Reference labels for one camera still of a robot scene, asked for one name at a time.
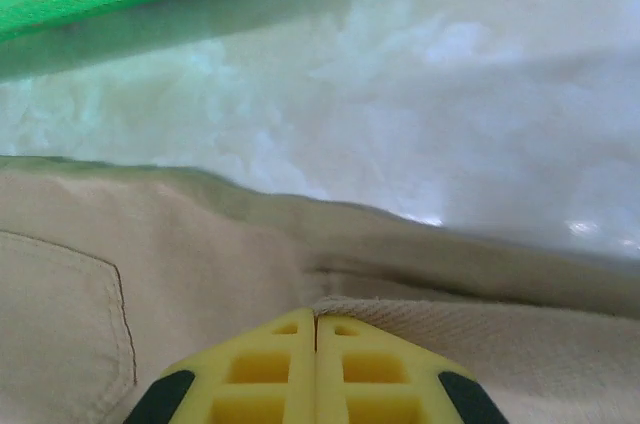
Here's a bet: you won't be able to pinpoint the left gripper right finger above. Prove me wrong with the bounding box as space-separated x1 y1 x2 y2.
315 314 510 424

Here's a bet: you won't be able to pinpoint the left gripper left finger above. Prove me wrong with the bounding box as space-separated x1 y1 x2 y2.
122 306 317 424

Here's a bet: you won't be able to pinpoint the khaki trousers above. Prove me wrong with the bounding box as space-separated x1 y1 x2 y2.
0 155 640 424

